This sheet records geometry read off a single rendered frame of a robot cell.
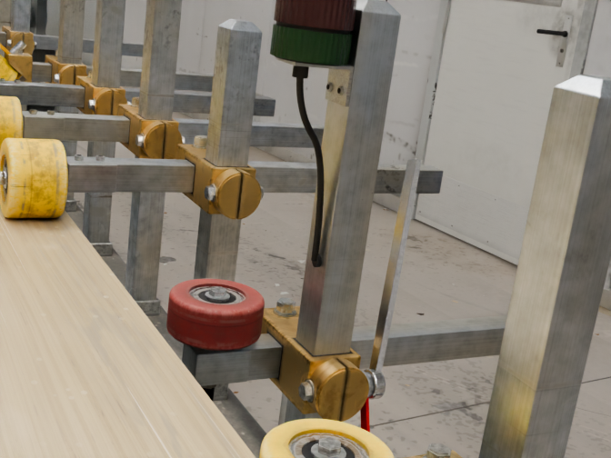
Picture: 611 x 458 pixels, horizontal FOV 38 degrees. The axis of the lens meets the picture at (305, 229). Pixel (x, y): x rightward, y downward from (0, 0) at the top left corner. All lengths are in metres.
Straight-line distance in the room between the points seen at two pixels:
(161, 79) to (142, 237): 0.21
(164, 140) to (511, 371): 0.71
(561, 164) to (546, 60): 3.65
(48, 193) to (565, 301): 0.55
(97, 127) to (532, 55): 3.20
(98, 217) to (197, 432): 0.92
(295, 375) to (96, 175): 0.31
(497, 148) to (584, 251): 3.82
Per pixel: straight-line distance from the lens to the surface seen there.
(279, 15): 0.67
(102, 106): 1.38
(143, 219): 1.19
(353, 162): 0.70
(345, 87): 0.69
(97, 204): 1.44
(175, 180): 0.96
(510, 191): 4.27
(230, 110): 0.92
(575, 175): 0.49
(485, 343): 0.91
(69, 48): 1.64
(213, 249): 0.96
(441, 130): 4.62
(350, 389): 0.74
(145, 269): 1.22
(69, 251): 0.85
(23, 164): 0.90
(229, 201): 0.91
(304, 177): 1.02
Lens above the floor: 1.17
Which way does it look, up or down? 16 degrees down
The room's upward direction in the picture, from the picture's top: 8 degrees clockwise
